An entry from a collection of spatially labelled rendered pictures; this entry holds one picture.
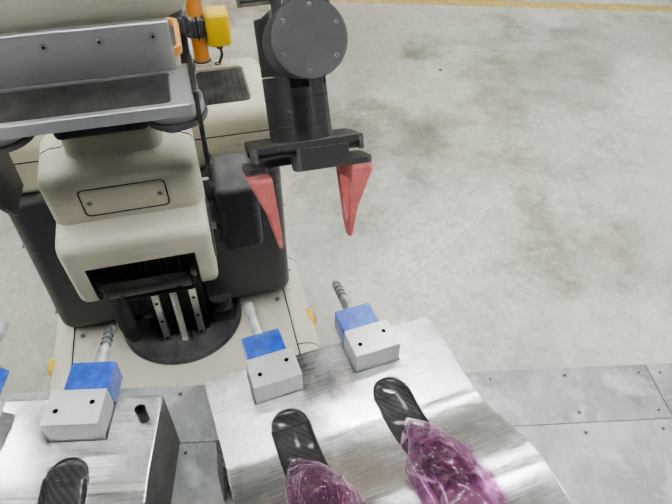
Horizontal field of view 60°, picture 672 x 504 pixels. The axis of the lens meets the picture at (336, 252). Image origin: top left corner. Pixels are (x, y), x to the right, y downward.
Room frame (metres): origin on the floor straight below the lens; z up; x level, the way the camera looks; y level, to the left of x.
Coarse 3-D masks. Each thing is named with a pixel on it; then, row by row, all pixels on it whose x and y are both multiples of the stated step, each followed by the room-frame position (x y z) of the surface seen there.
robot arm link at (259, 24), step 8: (264, 16) 0.50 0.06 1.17; (256, 24) 0.49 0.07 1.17; (264, 24) 0.48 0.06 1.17; (256, 32) 0.49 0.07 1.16; (256, 40) 0.49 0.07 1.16; (264, 56) 0.47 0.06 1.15; (264, 64) 0.47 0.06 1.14; (264, 72) 0.47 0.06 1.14; (272, 72) 0.46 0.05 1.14; (296, 80) 0.47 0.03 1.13
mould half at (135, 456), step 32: (0, 416) 0.28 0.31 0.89; (32, 416) 0.28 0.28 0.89; (128, 416) 0.28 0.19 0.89; (160, 416) 0.29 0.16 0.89; (0, 448) 0.25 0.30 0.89; (32, 448) 0.25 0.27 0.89; (64, 448) 0.25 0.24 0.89; (96, 448) 0.25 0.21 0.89; (128, 448) 0.25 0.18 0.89; (160, 448) 0.26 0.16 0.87; (0, 480) 0.22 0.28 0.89; (32, 480) 0.22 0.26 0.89; (96, 480) 0.22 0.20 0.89; (128, 480) 0.22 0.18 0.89; (160, 480) 0.24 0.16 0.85
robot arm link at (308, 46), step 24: (240, 0) 0.49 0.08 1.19; (264, 0) 0.49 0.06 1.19; (288, 0) 0.42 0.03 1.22; (312, 0) 0.42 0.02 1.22; (288, 24) 0.41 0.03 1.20; (312, 24) 0.42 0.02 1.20; (336, 24) 0.42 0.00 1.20; (264, 48) 0.44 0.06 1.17; (288, 48) 0.40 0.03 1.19; (312, 48) 0.41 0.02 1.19; (336, 48) 0.41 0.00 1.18; (288, 72) 0.40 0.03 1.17; (312, 72) 0.40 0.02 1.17
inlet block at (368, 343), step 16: (336, 288) 0.48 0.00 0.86; (368, 304) 0.44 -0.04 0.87; (336, 320) 0.42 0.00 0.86; (352, 320) 0.42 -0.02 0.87; (368, 320) 0.42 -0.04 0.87; (384, 320) 0.41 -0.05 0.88; (352, 336) 0.38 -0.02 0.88; (368, 336) 0.38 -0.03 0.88; (384, 336) 0.38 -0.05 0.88; (352, 352) 0.37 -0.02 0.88; (368, 352) 0.36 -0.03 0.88; (384, 352) 0.37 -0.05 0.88; (368, 368) 0.36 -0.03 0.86
